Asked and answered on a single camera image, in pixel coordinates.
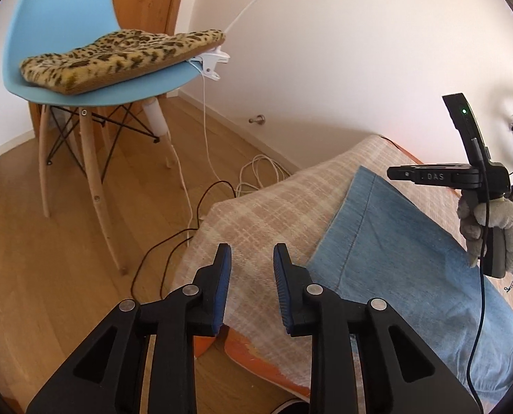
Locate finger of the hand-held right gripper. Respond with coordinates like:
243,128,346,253
387,166,423,183

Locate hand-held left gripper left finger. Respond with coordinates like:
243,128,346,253
26,244,232,414

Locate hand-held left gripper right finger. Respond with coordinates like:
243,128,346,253
273,244,482,414

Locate blue denim pillow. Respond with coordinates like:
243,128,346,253
307,166,513,406

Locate orange bed sheet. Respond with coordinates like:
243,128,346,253
194,136,421,400

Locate beige checked blanket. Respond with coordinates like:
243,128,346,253
172,135,513,391

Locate leopard print cushion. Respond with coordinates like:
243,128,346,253
19,29,227,96

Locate blue shell chair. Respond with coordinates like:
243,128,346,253
4,0,205,274

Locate black floor cable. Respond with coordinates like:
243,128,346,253
130,180,239,300

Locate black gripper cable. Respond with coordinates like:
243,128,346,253
466,138,492,412

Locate coiled white cable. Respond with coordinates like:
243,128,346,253
235,154,292,199

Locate white lamp cable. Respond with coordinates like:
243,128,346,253
201,72,225,184

